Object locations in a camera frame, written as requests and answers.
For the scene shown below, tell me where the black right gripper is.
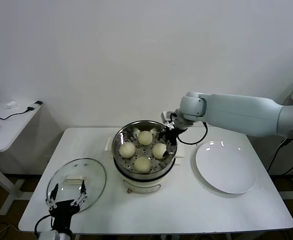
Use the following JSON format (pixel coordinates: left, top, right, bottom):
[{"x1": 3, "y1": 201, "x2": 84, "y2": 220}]
[{"x1": 157, "y1": 125, "x2": 180, "y2": 159}]

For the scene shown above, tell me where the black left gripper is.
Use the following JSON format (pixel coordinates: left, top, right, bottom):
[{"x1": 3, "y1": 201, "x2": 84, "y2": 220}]
[{"x1": 45, "y1": 179, "x2": 89, "y2": 230}]

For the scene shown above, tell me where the white steamed baozi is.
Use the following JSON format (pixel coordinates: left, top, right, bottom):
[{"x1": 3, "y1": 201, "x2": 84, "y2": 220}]
[
  {"x1": 118, "y1": 142, "x2": 137, "y2": 160},
  {"x1": 152, "y1": 143, "x2": 168, "y2": 160},
  {"x1": 133, "y1": 156, "x2": 152, "y2": 173},
  {"x1": 138, "y1": 130, "x2": 154, "y2": 146}
]

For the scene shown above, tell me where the glass lid with cream handle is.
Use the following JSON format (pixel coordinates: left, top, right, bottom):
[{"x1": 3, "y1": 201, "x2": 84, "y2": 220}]
[{"x1": 45, "y1": 157, "x2": 108, "y2": 212}]

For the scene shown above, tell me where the cream electric cooker base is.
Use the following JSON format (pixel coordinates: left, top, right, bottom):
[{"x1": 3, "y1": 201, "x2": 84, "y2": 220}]
[{"x1": 112, "y1": 154, "x2": 182, "y2": 195}]

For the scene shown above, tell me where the white ceramic plate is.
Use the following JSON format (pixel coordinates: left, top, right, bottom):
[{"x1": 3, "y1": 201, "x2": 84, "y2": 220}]
[{"x1": 195, "y1": 140, "x2": 258, "y2": 195}]

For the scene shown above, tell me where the white side desk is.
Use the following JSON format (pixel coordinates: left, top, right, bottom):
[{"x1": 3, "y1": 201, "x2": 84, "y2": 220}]
[{"x1": 0, "y1": 101, "x2": 44, "y2": 216}]

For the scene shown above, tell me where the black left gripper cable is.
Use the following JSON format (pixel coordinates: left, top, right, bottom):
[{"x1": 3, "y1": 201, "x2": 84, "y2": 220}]
[{"x1": 34, "y1": 214, "x2": 54, "y2": 237}]

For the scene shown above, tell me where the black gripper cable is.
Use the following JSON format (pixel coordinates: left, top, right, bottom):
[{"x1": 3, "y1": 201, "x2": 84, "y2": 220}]
[
  {"x1": 34, "y1": 214, "x2": 54, "y2": 237},
  {"x1": 177, "y1": 121, "x2": 209, "y2": 145}
]

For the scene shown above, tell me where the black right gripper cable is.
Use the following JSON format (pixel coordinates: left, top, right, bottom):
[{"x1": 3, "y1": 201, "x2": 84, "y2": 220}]
[{"x1": 177, "y1": 121, "x2": 209, "y2": 145}]

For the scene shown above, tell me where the black cable with adapter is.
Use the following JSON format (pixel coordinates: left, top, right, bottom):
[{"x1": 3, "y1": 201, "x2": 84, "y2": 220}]
[{"x1": 0, "y1": 100, "x2": 44, "y2": 121}]

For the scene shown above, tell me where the black power cable with brick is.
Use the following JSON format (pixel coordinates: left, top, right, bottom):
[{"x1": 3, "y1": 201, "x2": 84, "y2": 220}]
[{"x1": 266, "y1": 136, "x2": 293, "y2": 176}]

